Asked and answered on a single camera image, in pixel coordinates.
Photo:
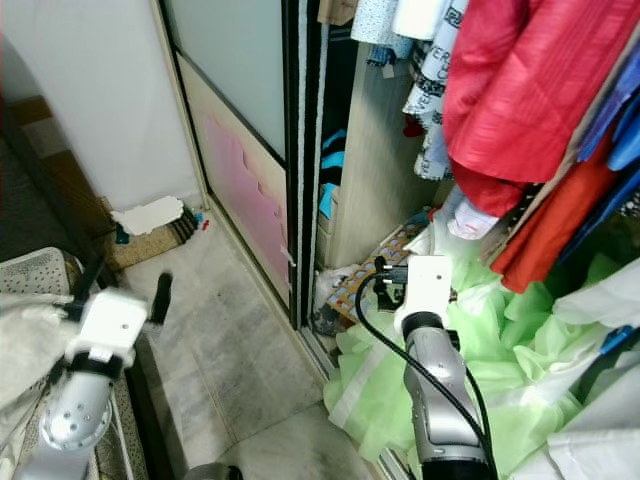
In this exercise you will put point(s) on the orange blue toy board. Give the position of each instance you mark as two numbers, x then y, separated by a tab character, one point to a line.
360	275

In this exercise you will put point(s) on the white blue-dotted garment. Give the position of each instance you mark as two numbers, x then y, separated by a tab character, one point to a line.
375	30

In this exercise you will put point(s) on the plain white garment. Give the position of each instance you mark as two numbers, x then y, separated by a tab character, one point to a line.
420	15

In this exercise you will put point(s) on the beige wooden wardrobe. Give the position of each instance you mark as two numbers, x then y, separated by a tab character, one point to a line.
370	180

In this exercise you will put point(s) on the orange-red garment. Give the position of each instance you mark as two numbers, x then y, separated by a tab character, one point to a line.
550	220

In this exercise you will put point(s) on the white black-print garment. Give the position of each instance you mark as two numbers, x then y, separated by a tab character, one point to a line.
430	100

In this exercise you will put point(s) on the black teal striped garment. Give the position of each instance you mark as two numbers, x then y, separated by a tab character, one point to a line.
332	170

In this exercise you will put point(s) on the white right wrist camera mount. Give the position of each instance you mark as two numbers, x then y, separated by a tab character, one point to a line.
428	285

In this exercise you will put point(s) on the light green sheer fabric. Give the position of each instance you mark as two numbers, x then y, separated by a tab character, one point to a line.
510	350

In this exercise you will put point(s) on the white patterned mattress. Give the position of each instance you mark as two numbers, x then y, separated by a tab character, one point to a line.
40	268

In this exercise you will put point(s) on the black tufted headboard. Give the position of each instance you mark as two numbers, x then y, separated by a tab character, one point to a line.
50	190

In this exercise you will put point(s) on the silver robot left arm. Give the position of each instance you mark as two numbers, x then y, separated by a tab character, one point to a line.
75	425

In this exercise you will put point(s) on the brown striped mat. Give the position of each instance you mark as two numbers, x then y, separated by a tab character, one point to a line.
160	245

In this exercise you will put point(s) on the frosted glass wardrobe sliding door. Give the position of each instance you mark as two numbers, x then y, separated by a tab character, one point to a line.
240	150

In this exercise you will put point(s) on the white foam piece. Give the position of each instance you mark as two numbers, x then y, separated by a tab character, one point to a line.
150	215

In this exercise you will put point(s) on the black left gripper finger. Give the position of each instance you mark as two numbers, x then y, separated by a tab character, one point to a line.
90	278
159	298

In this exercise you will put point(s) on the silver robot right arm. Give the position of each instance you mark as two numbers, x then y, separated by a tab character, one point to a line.
445	410

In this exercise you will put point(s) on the blue garment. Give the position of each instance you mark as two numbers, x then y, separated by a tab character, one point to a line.
615	120

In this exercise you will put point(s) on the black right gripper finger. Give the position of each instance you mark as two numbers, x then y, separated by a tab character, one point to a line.
380	268

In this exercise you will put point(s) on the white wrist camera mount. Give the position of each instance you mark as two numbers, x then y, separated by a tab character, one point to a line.
110	325
428	285

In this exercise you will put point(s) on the grey robot left leg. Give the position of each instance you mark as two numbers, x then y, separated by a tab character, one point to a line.
215	473

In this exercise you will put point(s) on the red garment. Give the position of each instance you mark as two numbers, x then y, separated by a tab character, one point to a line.
530	90

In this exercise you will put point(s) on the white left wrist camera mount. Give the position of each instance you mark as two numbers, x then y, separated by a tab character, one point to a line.
110	325

